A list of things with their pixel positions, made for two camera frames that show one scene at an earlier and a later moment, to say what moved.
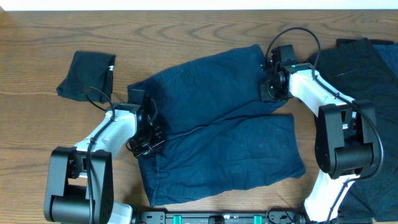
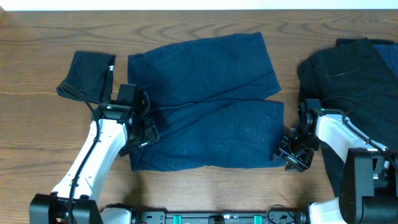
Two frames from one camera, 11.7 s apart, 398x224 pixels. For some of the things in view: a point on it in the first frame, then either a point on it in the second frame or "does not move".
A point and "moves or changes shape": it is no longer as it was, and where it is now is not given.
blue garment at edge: x=390 y=53 does not move
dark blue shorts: x=219 y=134 moves or changes shape
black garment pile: x=356 y=70 does not move
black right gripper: x=264 y=94 → x=300 y=165
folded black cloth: x=87 y=70 does not move
